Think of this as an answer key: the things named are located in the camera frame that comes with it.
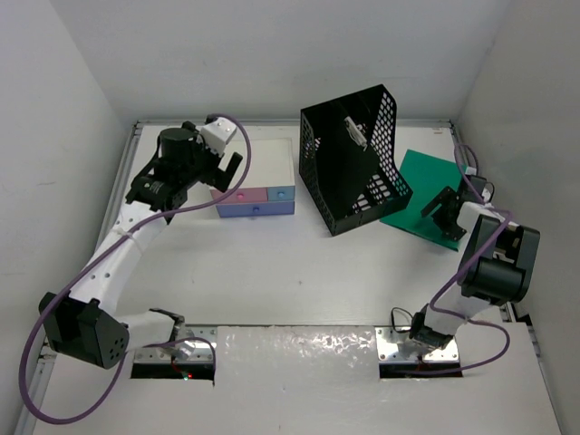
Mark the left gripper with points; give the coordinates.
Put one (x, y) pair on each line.
(215, 177)

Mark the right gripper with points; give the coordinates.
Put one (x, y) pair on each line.
(450, 232)

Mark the white drawer organizer box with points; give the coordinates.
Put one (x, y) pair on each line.
(271, 164)

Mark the green notebook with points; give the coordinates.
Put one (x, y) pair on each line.
(427, 176)

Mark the blue pulled-out drawer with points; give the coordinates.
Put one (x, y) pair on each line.
(281, 193)

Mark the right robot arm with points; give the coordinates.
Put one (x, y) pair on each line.
(496, 267)

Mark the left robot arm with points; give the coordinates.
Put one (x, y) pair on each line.
(82, 323)

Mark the black mesh file organizer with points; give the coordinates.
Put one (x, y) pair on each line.
(385, 193)

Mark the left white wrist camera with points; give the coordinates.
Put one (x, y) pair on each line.
(217, 134)

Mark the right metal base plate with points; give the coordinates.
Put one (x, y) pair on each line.
(394, 347)

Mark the metal base plate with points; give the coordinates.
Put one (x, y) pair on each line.
(195, 346)
(394, 347)

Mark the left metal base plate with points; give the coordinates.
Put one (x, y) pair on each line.
(195, 346)

